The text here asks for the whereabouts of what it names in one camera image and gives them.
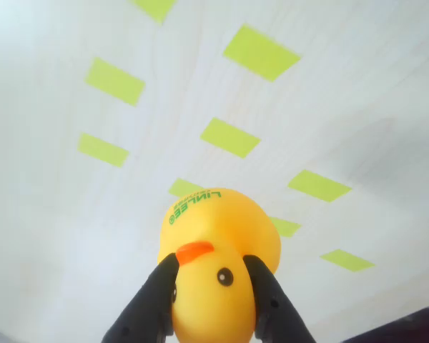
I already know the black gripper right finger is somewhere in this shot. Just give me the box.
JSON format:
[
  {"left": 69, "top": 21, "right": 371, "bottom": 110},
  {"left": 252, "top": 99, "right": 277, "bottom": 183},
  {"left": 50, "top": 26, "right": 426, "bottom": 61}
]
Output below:
[{"left": 242, "top": 254, "right": 317, "bottom": 343}]

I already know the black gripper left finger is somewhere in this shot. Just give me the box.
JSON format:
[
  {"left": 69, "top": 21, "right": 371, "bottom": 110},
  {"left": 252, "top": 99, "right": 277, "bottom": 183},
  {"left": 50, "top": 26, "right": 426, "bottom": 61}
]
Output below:
[{"left": 100, "top": 252, "right": 180, "bottom": 343}]

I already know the yellow rubber duck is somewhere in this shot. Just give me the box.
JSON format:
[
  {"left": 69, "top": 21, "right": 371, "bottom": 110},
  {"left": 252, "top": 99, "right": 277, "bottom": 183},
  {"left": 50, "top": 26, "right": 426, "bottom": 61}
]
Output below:
[{"left": 157, "top": 187, "right": 282, "bottom": 343}]

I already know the yellow tape strip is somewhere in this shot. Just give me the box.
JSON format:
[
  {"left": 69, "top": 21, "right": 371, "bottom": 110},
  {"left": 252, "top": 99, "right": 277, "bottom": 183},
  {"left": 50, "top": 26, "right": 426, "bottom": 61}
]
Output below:
[
  {"left": 319, "top": 248, "right": 376, "bottom": 274},
  {"left": 287, "top": 169, "right": 353, "bottom": 204},
  {"left": 267, "top": 216, "right": 302, "bottom": 239},
  {"left": 167, "top": 177, "right": 205, "bottom": 198},
  {"left": 84, "top": 56, "right": 147, "bottom": 107},
  {"left": 222, "top": 24, "right": 302, "bottom": 83},
  {"left": 130, "top": 0, "right": 178, "bottom": 26},
  {"left": 77, "top": 132, "right": 130, "bottom": 169},
  {"left": 199, "top": 116, "right": 262, "bottom": 159}
]

